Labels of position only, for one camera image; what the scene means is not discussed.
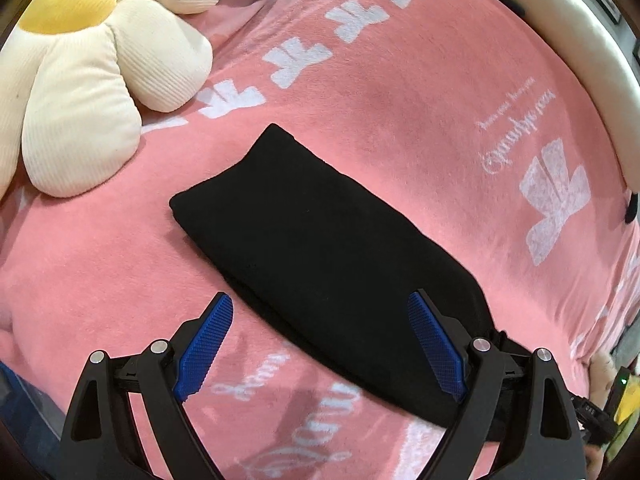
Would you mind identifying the pink blanket with white bows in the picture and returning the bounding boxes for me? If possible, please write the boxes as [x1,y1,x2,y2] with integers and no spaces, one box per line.
[0,0,640,480]

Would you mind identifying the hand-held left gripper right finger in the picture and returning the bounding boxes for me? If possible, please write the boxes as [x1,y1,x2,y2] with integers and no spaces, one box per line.
[407,289,589,480]

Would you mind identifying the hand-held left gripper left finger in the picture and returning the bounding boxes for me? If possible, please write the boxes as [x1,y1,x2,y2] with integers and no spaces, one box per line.
[62,293,234,480]

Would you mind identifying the black pants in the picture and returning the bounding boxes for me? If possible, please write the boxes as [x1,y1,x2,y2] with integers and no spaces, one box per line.
[169,123,527,444]

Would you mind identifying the beige plush toy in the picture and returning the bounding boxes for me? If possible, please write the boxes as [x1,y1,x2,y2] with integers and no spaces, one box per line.
[589,349,621,397]

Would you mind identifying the cream flower plush pillow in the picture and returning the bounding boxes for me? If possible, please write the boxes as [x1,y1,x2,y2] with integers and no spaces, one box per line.
[0,0,224,200]

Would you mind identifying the blue cloth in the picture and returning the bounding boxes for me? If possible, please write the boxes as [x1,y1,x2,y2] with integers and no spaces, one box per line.
[0,362,48,441]

